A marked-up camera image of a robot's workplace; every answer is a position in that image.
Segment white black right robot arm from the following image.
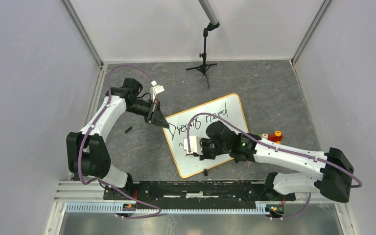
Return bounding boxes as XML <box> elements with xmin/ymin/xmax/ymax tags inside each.
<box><xmin>186</xmin><ymin>121</ymin><xmax>361</xmax><ymax>203</ymax></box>

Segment light blue cable duct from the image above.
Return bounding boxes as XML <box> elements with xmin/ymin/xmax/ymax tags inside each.
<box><xmin>65</xmin><ymin>200</ymin><xmax>286</xmax><ymax>215</ymax></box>

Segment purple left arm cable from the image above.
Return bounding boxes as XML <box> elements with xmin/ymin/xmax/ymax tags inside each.
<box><xmin>77</xmin><ymin>65</ymin><xmax>162</xmax><ymax>219</ymax></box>

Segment black camera tripod stand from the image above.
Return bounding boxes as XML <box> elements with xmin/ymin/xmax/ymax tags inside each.
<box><xmin>186</xmin><ymin>22</ymin><xmax>220</xmax><ymax>89</ymax></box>

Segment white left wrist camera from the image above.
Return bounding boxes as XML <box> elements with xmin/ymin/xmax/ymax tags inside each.
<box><xmin>150</xmin><ymin>80</ymin><xmax>165</xmax><ymax>100</ymax></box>

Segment yellow framed whiteboard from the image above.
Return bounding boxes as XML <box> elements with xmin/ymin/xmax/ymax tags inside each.
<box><xmin>162</xmin><ymin>93</ymin><xmax>250</xmax><ymax>179</ymax></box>

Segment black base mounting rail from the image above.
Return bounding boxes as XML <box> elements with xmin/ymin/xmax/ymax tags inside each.
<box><xmin>103</xmin><ymin>180</ymin><xmax>296</xmax><ymax>210</ymax></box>

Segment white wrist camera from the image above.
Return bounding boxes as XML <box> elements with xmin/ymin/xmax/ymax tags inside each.
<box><xmin>150</xmin><ymin>80</ymin><xmax>165</xmax><ymax>100</ymax></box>
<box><xmin>183</xmin><ymin>136</ymin><xmax>203</xmax><ymax>157</ymax></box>

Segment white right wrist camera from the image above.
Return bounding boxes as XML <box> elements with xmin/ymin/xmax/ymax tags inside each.
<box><xmin>183</xmin><ymin>136</ymin><xmax>203</xmax><ymax>157</ymax></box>

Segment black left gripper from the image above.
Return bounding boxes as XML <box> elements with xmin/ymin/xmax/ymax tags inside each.
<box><xmin>126</xmin><ymin>98</ymin><xmax>169</xmax><ymax>128</ymax></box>

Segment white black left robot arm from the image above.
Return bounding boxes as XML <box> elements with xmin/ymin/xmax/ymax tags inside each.
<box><xmin>66</xmin><ymin>78</ymin><xmax>169</xmax><ymax>200</ymax></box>

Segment grey overhead pole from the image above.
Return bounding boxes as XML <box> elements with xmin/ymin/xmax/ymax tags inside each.
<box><xmin>198</xmin><ymin>0</ymin><xmax>219</xmax><ymax>25</ymax></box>

